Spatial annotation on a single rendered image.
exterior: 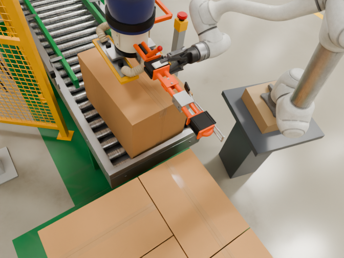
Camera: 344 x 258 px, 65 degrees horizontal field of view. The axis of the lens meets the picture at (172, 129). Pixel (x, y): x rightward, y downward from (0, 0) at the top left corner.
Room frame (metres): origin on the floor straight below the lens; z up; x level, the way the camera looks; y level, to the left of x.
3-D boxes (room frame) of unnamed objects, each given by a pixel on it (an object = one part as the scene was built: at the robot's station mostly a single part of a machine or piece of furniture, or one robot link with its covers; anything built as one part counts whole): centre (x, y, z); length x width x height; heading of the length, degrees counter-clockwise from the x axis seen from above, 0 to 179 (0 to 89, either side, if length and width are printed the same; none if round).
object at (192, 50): (1.00, 0.00, 1.22); 0.09 x 0.07 x 0.08; 134
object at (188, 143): (0.83, 0.05, 0.48); 0.70 x 0.03 x 0.15; 133
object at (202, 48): (1.05, -0.05, 1.22); 0.09 x 0.06 x 0.09; 44
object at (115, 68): (1.02, 0.36, 1.11); 0.34 x 0.10 x 0.05; 42
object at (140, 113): (1.08, 0.28, 0.75); 0.60 x 0.40 x 0.40; 47
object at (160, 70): (0.90, 0.12, 1.22); 0.10 x 0.08 x 0.06; 132
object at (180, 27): (1.60, 0.08, 0.50); 0.07 x 0.07 x 1.00; 43
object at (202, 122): (0.63, -0.11, 1.21); 0.08 x 0.07 x 0.05; 42
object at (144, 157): (0.84, 0.05, 0.58); 0.70 x 0.03 x 0.06; 133
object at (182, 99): (0.74, -0.02, 1.21); 0.07 x 0.07 x 0.04; 42
